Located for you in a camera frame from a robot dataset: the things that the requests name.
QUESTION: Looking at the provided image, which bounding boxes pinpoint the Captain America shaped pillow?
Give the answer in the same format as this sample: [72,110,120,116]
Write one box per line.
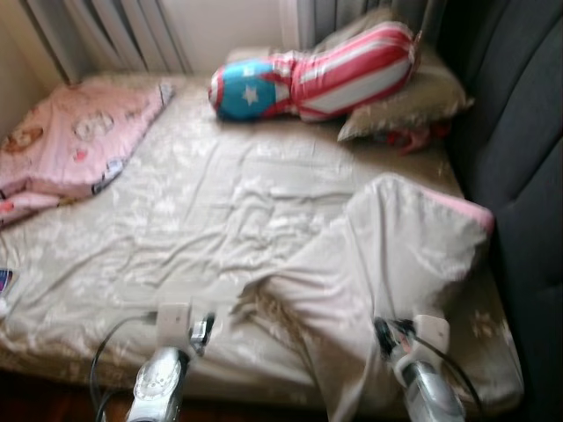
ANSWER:
[208,22,416,122]

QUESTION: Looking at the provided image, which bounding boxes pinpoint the pink cartoon print blanket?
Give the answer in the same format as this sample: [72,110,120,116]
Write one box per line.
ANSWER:
[0,82,172,228]

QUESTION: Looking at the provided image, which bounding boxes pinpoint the beige duvet with pink lining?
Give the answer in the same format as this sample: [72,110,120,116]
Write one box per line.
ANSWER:
[238,174,495,422]

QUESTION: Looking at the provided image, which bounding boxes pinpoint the beige floral pillow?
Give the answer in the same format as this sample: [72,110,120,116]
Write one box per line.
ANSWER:
[337,7,474,143]

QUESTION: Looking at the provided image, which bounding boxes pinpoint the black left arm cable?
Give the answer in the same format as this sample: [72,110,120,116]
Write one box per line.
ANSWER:
[88,312,159,422]

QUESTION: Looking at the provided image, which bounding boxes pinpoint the bed with beige floral sheet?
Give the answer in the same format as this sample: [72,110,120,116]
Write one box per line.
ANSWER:
[0,75,524,418]

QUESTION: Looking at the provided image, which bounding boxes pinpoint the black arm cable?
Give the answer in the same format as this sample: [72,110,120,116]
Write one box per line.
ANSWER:
[413,334,485,414]
[88,312,159,422]

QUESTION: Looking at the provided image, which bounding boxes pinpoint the small red cloth item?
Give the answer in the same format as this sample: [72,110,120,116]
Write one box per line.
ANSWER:
[387,123,450,155]

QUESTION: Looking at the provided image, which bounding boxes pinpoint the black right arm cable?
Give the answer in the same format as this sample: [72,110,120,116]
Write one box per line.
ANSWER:
[413,334,485,414]

